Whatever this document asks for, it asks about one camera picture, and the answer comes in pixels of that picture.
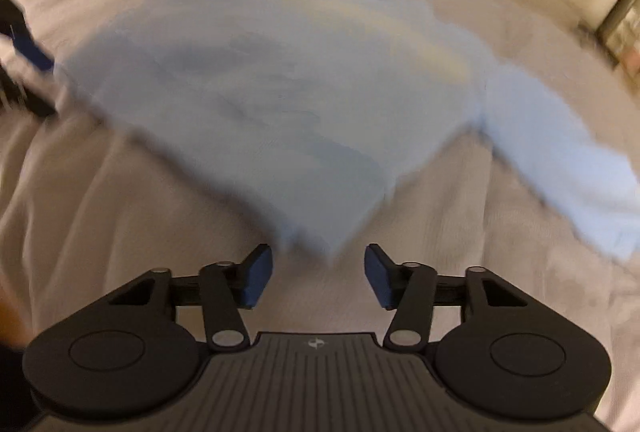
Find light blue t-shirt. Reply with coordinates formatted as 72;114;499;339
56;0;639;260

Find white bed sheet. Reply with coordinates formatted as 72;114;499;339
1;0;639;431

